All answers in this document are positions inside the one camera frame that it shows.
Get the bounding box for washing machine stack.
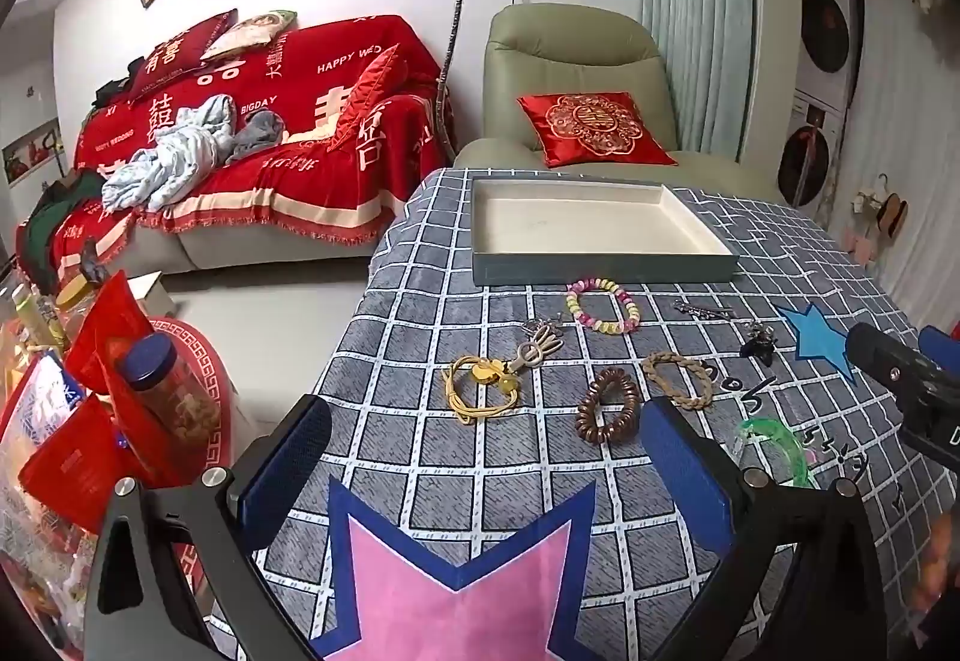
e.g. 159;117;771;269
776;0;854;219

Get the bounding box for brown spiral hair tie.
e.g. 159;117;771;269
574;365;644;447

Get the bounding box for blue lid plastic jar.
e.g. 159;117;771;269
119;331;220;446

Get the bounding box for red embroidered cushion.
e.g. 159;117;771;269
517;92;675;169

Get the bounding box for silver tassel charm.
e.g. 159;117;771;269
506;322;563;374

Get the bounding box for green jade bangle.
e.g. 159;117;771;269
737;417;814;489

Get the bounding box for grey plaid tablecloth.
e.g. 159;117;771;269
256;169;955;659

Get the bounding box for grey jewelry tray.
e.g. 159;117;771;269
470;173;739;286

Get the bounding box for person right hand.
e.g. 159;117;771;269
913;512;958;612

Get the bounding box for yellow cord bracelet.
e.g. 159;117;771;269
440;355;523;426

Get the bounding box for braided tan rope bracelet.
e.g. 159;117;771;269
641;350;716;413

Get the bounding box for pale green curtain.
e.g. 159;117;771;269
638;0;755;159

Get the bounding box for black claw hair clip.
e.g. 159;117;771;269
739;323;778;368

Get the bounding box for silver hair clip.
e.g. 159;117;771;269
674;301;736;320

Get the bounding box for pink yellow bead bracelet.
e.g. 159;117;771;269
565;276;644;338

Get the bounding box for green recliner armchair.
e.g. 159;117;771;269
454;3;784;203

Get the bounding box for red covered sofa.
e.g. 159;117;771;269
16;13;449;294

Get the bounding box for light blue clothes pile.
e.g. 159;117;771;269
101;94;286;214

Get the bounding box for red round tray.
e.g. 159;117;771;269
133;319;235;468

